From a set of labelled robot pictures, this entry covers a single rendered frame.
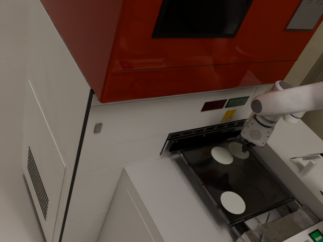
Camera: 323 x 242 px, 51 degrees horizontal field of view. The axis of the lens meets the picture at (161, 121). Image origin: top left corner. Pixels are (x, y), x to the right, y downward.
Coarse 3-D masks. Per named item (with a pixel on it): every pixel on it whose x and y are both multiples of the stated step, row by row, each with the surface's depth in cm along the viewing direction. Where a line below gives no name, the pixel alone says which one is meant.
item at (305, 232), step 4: (316, 224) 123; (320, 224) 123; (308, 228) 120; (312, 228) 121; (316, 228) 121; (320, 228) 122; (300, 232) 118; (304, 232) 118; (308, 232) 119; (292, 236) 115; (296, 236) 116; (300, 236) 116; (304, 236) 117; (308, 236) 117; (288, 240) 113; (292, 240) 114; (296, 240) 114; (300, 240) 115; (304, 240) 115; (308, 240) 116
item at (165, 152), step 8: (224, 128) 152; (232, 128) 154; (240, 128) 158; (184, 136) 139; (192, 136) 141; (200, 136) 144; (208, 136) 148; (224, 136) 159; (232, 136) 161; (168, 144) 136; (192, 144) 148; (200, 144) 150; (208, 144) 153; (168, 152) 140; (176, 152) 144
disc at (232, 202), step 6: (228, 192) 130; (222, 198) 126; (228, 198) 127; (234, 198) 128; (240, 198) 129; (222, 204) 124; (228, 204) 125; (234, 204) 126; (240, 204) 127; (228, 210) 123; (234, 210) 124; (240, 210) 125
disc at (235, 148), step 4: (232, 144) 152; (236, 144) 153; (240, 144) 154; (232, 148) 150; (236, 148) 151; (240, 148) 152; (232, 152) 148; (236, 152) 149; (240, 152) 150; (248, 152) 151; (236, 156) 147; (240, 156) 148; (244, 156) 148
